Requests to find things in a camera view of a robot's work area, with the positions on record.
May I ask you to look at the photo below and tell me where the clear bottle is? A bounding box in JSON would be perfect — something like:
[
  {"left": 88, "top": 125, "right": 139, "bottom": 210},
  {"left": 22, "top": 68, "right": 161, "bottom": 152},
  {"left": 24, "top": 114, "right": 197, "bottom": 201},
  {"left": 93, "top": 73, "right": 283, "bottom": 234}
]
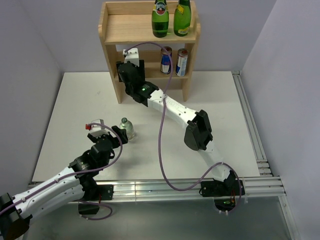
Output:
[{"left": 119, "top": 117, "right": 135, "bottom": 141}]

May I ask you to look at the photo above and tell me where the blue Red Bull can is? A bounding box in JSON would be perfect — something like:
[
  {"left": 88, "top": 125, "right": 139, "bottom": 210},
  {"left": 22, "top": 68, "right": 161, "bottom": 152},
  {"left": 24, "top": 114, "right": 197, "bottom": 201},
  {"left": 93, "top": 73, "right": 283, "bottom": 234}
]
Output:
[{"left": 160, "top": 49, "right": 171, "bottom": 74}]

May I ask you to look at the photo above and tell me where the silver Red Bull can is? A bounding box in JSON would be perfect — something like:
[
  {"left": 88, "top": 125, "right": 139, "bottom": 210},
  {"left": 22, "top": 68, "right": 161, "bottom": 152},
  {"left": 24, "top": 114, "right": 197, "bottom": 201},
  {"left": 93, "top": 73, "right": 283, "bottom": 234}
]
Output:
[{"left": 175, "top": 48, "right": 189, "bottom": 77}]

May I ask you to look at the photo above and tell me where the green bottle red label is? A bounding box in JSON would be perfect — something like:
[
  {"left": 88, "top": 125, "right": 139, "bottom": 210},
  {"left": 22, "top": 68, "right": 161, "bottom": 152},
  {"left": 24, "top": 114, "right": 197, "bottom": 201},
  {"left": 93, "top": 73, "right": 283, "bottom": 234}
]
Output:
[{"left": 151, "top": 0, "right": 169, "bottom": 38}]

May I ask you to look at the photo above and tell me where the green bottle yellow label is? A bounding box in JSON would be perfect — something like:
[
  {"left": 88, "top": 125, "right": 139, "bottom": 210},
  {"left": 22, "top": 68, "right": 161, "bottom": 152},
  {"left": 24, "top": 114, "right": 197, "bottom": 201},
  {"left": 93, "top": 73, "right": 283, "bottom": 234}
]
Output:
[{"left": 173, "top": 0, "right": 192, "bottom": 37}]

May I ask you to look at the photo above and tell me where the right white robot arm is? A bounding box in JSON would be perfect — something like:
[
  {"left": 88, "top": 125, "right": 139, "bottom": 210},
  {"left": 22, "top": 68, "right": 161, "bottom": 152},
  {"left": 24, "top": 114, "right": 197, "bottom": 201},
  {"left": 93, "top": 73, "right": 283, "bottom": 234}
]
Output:
[{"left": 116, "top": 61, "right": 242, "bottom": 196}]

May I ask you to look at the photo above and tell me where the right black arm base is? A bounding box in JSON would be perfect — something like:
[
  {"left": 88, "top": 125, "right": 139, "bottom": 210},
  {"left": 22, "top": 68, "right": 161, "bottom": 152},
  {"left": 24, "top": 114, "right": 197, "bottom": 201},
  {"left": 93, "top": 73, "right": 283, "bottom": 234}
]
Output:
[{"left": 199, "top": 179, "right": 246, "bottom": 216}]

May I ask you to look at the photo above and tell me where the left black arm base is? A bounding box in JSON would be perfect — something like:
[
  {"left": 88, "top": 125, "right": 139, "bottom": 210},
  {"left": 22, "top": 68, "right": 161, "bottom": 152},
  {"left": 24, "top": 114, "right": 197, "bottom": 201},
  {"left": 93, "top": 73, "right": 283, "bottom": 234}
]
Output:
[{"left": 78, "top": 184, "right": 114, "bottom": 216}]

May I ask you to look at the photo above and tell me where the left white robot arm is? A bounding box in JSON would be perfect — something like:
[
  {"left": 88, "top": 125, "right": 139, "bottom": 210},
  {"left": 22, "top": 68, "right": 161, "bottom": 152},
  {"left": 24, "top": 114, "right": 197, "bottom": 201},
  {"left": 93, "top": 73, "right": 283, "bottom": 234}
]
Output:
[{"left": 0, "top": 123, "right": 128, "bottom": 240}]

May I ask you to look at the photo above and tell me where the wooden two-tier shelf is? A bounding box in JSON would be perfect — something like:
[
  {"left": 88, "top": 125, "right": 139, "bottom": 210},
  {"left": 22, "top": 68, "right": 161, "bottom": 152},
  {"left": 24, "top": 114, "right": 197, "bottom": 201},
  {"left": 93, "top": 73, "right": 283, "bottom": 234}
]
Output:
[{"left": 98, "top": 0, "right": 201, "bottom": 103}]

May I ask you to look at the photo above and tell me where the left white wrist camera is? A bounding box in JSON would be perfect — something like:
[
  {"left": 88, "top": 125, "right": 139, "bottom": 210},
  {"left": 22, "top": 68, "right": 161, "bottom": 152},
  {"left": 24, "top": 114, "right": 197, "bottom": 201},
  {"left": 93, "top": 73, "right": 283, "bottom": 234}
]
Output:
[{"left": 85, "top": 119, "right": 108, "bottom": 138}]

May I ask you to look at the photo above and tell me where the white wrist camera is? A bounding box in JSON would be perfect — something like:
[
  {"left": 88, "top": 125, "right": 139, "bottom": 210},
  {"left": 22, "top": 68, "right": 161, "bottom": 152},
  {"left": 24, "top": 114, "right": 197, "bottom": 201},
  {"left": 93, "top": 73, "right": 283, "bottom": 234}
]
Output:
[
  {"left": 85, "top": 119, "right": 108, "bottom": 138},
  {"left": 122, "top": 48, "right": 140, "bottom": 67}
]

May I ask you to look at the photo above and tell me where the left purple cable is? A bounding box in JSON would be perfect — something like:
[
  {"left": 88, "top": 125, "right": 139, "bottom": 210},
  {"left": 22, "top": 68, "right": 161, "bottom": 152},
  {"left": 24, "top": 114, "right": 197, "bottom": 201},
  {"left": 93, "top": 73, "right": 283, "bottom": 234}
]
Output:
[{"left": 0, "top": 122, "right": 123, "bottom": 221}]

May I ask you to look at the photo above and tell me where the purple cable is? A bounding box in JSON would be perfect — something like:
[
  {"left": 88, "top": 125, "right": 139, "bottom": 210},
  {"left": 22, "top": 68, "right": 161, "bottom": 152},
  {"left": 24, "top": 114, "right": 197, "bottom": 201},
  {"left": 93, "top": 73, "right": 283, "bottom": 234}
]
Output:
[
  {"left": 124, "top": 41, "right": 243, "bottom": 213},
  {"left": 0, "top": 122, "right": 123, "bottom": 221}
]

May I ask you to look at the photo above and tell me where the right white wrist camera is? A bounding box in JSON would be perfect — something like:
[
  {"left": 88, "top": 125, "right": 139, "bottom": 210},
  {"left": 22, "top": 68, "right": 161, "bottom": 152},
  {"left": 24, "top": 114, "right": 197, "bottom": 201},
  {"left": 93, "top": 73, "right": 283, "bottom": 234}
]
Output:
[{"left": 122, "top": 48, "right": 140, "bottom": 67}]

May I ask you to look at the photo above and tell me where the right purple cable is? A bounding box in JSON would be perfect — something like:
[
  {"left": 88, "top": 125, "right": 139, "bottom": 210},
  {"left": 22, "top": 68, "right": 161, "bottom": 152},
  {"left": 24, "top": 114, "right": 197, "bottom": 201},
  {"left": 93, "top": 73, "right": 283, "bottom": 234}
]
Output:
[{"left": 124, "top": 41, "right": 243, "bottom": 213}]

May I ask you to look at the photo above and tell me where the aluminium frame rail front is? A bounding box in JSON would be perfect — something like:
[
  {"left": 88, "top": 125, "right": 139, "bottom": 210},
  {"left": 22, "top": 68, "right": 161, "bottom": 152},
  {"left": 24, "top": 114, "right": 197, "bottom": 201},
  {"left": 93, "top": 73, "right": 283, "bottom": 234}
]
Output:
[{"left": 97, "top": 176, "right": 287, "bottom": 203}]

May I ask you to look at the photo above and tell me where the aluminium frame rail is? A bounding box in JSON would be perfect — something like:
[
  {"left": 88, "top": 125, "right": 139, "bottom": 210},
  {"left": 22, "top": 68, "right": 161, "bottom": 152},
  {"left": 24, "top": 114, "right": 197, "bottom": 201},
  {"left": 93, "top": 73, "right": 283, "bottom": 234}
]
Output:
[
  {"left": 231, "top": 71, "right": 273, "bottom": 177},
  {"left": 97, "top": 176, "right": 287, "bottom": 203}
]

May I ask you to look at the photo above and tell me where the aluminium frame rail right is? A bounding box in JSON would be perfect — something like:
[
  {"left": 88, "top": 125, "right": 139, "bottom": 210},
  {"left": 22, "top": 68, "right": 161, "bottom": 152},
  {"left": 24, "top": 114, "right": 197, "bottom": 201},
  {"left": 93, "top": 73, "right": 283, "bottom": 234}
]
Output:
[{"left": 231, "top": 71, "right": 273, "bottom": 177}]

